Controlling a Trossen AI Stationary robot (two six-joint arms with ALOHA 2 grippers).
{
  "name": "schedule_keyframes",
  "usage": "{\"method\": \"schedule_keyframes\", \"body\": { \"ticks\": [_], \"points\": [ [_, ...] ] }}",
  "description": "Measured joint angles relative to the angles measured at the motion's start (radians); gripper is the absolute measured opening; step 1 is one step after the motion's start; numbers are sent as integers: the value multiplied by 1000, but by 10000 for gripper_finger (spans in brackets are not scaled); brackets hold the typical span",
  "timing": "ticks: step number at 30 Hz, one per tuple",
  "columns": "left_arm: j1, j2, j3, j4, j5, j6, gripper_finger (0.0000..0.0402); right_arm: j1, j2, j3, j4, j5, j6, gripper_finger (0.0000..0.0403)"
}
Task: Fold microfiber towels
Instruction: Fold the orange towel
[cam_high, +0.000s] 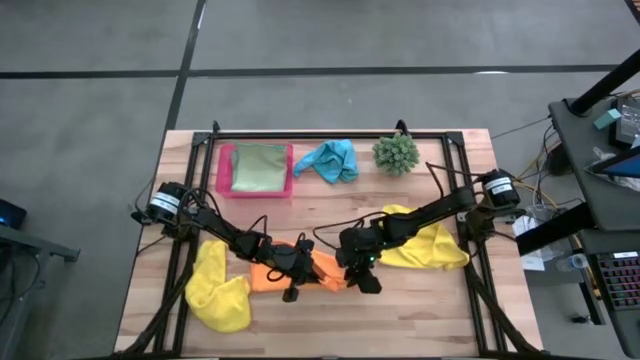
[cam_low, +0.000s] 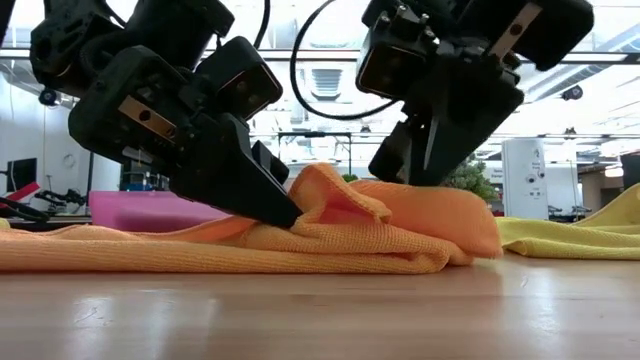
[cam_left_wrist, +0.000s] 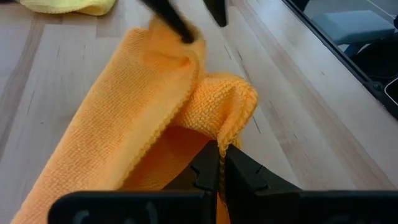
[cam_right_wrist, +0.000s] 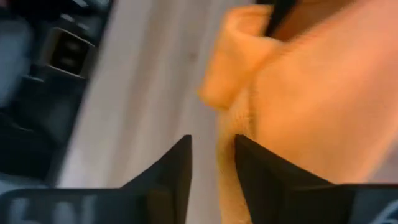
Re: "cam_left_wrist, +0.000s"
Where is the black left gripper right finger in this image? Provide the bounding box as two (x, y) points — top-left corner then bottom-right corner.
(224, 144), (398, 224)

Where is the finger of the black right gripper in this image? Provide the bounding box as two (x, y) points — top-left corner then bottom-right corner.
(139, 0), (197, 45)
(203, 0), (229, 29)

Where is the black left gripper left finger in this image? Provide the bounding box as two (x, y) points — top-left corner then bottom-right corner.
(47, 139), (220, 224)

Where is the orange microfiber towel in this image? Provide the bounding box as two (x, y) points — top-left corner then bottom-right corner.
(11, 14), (259, 224)

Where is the yellow microfiber towel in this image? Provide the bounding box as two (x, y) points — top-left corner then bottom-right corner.
(19, 0), (117, 17)

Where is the blue-grey padded seat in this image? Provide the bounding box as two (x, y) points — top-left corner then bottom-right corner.
(312, 9), (396, 59)

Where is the black aluminium rig frame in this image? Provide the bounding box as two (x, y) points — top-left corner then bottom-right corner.
(281, 0), (398, 121)

